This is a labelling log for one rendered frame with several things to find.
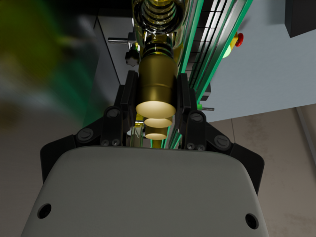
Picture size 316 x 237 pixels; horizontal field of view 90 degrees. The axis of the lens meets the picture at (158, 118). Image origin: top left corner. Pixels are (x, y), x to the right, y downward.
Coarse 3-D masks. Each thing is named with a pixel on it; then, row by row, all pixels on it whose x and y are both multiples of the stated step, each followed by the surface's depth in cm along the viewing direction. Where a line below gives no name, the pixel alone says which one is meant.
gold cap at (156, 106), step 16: (144, 64) 13; (160, 64) 13; (176, 64) 14; (144, 80) 12; (160, 80) 12; (176, 80) 13; (144, 96) 12; (160, 96) 11; (176, 96) 13; (144, 112) 13; (160, 112) 13
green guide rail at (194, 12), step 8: (192, 0) 29; (200, 0) 24; (192, 8) 28; (200, 8) 25; (192, 16) 28; (192, 24) 28; (184, 32) 37; (192, 32) 29; (184, 40) 38; (192, 40) 31; (184, 48) 36; (184, 56) 35; (184, 64) 37; (184, 72) 40; (168, 128) 79
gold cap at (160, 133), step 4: (148, 128) 23; (152, 128) 23; (156, 128) 23; (160, 128) 23; (164, 128) 23; (148, 132) 23; (152, 132) 23; (156, 132) 22; (160, 132) 23; (164, 132) 23; (148, 136) 24; (152, 136) 24; (156, 136) 24; (160, 136) 24; (164, 136) 23
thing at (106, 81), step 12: (84, 0) 30; (96, 0) 36; (108, 0) 43; (96, 12) 36; (96, 24) 36; (96, 36) 37; (108, 60) 46; (96, 72) 38; (108, 72) 46; (96, 84) 38; (108, 84) 46; (96, 96) 38; (108, 96) 47; (96, 108) 38; (84, 120) 32
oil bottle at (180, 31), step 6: (132, 0) 15; (186, 0) 14; (132, 6) 15; (186, 6) 15; (186, 12) 15; (186, 18) 15; (138, 30) 16; (180, 30) 15; (138, 36) 16; (174, 36) 16; (180, 36) 16; (138, 42) 17; (174, 42) 17; (180, 42) 17; (174, 48) 18
